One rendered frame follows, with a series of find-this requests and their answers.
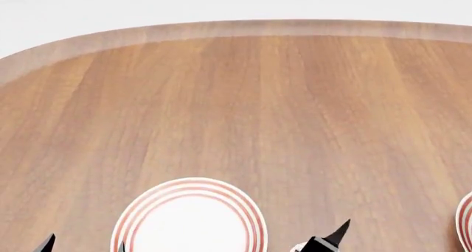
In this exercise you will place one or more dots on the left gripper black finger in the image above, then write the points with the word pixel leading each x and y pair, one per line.
pixel 47 246
pixel 121 248

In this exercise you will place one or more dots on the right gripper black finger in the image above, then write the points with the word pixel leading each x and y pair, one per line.
pixel 337 233

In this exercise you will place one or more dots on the white plate with red rings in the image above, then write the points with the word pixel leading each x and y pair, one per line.
pixel 465 221
pixel 191 224

